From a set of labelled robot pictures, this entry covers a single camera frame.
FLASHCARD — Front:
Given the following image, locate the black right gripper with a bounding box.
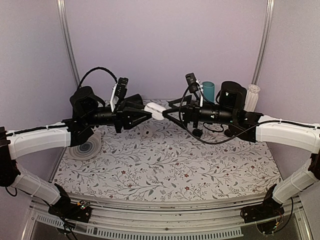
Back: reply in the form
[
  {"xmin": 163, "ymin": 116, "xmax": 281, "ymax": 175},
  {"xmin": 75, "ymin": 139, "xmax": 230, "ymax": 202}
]
[{"xmin": 162, "ymin": 94, "xmax": 236, "ymax": 129}]

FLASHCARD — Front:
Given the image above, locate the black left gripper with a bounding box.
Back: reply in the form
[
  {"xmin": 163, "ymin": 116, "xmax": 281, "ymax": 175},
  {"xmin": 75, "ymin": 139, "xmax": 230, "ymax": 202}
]
[{"xmin": 84, "ymin": 98, "xmax": 153, "ymax": 134}]

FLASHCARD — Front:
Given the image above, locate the white earbuds charging case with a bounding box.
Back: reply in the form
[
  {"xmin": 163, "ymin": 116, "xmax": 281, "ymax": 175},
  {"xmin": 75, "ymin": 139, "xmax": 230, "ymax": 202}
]
[{"xmin": 144, "ymin": 102, "xmax": 166, "ymax": 121}]

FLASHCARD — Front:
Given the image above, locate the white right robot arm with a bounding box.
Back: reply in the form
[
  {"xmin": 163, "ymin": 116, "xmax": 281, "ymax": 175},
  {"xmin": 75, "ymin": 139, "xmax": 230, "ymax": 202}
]
[{"xmin": 162, "ymin": 81, "xmax": 320, "ymax": 218}]

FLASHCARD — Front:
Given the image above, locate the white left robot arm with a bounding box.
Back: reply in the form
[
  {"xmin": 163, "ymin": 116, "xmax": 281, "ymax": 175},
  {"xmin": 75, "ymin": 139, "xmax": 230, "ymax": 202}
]
[{"xmin": 0, "ymin": 78, "xmax": 152, "ymax": 217}]

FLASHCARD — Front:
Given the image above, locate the small beige earbuds case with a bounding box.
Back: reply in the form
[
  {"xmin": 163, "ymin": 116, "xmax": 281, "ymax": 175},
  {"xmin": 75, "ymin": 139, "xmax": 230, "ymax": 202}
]
[{"xmin": 142, "ymin": 129, "xmax": 153, "ymax": 138}]

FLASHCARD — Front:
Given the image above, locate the small black round object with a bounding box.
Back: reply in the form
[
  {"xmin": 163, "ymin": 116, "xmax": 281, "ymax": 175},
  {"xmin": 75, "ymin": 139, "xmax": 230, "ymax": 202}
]
[{"xmin": 192, "ymin": 128, "xmax": 203, "ymax": 138}]

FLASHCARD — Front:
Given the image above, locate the teal vase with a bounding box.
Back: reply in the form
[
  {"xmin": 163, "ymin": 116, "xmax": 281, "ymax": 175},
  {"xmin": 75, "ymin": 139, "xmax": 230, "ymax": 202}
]
[{"xmin": 202, "ymin": 81, "xmax": 215, "ymax": 103}]

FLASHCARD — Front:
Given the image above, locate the floral table mat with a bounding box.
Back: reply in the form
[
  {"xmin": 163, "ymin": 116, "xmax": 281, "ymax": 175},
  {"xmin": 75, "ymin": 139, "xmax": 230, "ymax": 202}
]
[{"xmin": 53, "ymin": 119, "xmax": 282, "ymax": 202}]

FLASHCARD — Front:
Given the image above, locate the grey spiral pattern plate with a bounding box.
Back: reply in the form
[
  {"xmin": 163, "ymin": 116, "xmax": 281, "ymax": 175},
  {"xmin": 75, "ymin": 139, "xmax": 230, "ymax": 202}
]
[{"xmin": 66, "ymin": 132, "xmax": 102, "ymax": 161}]

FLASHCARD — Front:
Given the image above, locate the white ribbed vase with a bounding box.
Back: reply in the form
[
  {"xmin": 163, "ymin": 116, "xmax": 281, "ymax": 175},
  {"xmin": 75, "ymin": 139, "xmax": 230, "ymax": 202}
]
[{"xmin": 244, "ymin": 84, "xmax": 261, "ymax": 112}]

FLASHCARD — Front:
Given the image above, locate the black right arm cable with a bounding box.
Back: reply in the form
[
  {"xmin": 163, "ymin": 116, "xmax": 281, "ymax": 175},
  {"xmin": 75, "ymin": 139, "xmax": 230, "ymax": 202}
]
[{"xmin": 181, "ymin": 86, "xmax": 276, "ymax": 145}]

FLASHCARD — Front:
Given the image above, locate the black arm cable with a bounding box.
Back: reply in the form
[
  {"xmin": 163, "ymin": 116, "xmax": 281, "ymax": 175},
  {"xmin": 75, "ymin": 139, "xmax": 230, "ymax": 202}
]
[
  {"xmin": 77, "ymin": 66, "xmax": 118, "ymax": 88},
  {"xmin": 181, "ymin": 86, "xmax": 276, "ymax": 145}
]

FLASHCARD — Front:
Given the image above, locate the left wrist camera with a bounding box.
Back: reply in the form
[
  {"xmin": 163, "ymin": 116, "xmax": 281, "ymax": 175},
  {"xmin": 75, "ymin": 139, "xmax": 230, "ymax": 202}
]
[{"xmin": 115, "ymin": 77, "xmax": 129, "ymax": 100}]

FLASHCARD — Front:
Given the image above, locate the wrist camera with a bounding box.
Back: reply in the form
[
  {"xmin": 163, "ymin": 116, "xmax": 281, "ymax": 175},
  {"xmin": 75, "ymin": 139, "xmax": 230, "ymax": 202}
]
[
  {"xmin": 115, "ymin": 77, "xmax": 129, "ymax": 100},
  {"xmin": 185, "ymin": 72, "xmax": 201, "ymax": 94}
]

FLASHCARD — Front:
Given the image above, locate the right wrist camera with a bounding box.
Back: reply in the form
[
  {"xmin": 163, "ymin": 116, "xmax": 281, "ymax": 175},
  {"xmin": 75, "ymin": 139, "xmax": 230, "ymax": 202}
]
[{"xmin": 185, "ymin": 72, "xmax": 201, "ymax": 94}]

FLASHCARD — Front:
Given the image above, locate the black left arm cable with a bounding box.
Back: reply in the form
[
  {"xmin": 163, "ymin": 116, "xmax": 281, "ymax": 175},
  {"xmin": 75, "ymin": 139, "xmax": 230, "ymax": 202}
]
[{"xmin": 77, "ymin": 66, "xmax": 118, "ymax": 88}]

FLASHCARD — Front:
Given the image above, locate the right aluminium post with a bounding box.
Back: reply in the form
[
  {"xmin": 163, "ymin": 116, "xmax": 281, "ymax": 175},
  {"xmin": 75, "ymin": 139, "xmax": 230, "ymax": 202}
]
[{"xmin": 251, "ymin": 0, "xmax": 275, "ymax": 85}]

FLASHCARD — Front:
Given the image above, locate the aluminium post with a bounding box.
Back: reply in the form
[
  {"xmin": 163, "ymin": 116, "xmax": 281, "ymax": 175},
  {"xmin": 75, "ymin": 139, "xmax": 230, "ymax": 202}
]
[
  {"xmin": 251, "ymin": 0, "xmax": 275, "ymax": 85},
  {"xmin": 56, "ymin": 0, "xmax": 80, "ymax": 86}
]

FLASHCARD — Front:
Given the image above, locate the aluminium front rail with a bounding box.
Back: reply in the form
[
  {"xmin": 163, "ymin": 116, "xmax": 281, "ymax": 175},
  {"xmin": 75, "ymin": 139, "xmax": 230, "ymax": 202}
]
[{"xmin": 22, "ymin": 194, "xmax": 313, "ymax": 240}]

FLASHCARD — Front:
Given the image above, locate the left aluminium post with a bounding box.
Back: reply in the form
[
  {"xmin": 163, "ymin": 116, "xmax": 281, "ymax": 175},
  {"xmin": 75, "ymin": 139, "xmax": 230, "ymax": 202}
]
[{"xmin": 56, "ymin": 0, "xmax": 80, "ymax": 86}]

